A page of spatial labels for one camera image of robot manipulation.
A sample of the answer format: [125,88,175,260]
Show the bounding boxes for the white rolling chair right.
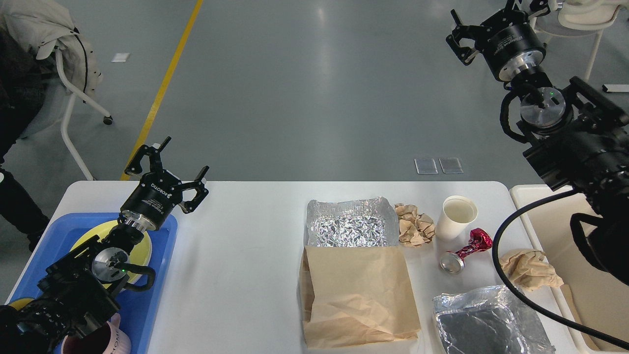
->
[530,0,628,82]

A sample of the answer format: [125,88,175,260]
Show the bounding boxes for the pink mug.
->
[60,313,132,354]

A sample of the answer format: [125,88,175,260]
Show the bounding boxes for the silver foil tray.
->
[304,197,400,247]

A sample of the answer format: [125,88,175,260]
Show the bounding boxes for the crumpled brown paper ball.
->
[395,203,436,247]

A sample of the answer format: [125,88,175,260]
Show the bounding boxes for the white chair left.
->
[53,45,113,181]

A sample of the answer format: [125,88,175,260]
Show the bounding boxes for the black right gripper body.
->
[476,20,546,82]

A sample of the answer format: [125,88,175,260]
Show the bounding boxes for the white paper cup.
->
[435,195,478,240]

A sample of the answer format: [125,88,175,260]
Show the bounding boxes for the person in black clothes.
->
[0,29,51,251]

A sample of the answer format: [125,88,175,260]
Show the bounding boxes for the beige plastic bin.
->
[520,194,629,341]

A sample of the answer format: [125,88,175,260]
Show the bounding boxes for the crushed red can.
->
[439,227,493,274]

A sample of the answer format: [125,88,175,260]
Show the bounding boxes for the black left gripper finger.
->
[172,166,209,214]
[124,136,172,178]

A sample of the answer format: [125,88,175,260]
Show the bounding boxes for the brown paper bag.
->
[299,246,422,350]

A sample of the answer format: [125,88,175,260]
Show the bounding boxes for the white jacket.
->
[1,0,103,99]

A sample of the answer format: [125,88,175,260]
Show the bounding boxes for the white floor bar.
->
[601,84,629,93]

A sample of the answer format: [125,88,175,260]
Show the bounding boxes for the crumpled brown paper wad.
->
[499,249,564,291]

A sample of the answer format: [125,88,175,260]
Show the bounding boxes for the yellow plastic plate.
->
[69,220,152,266]

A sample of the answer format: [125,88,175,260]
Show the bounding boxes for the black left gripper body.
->
[120,170,183,231]

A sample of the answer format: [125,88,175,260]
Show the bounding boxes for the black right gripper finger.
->
[505,0,553,25]
[446,9,487,66]

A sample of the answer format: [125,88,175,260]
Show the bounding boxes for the crumpled foil sheet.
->
[432,285,556,354]

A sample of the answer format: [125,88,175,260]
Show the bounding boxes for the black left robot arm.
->
[1,137,209,354]

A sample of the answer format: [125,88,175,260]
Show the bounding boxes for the blue plastic tray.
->
[6,212,178,354]

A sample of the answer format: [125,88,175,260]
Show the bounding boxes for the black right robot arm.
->
[446,0,629,349]

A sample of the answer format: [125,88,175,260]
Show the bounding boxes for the blue yellow mug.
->
[8,297,34,311]

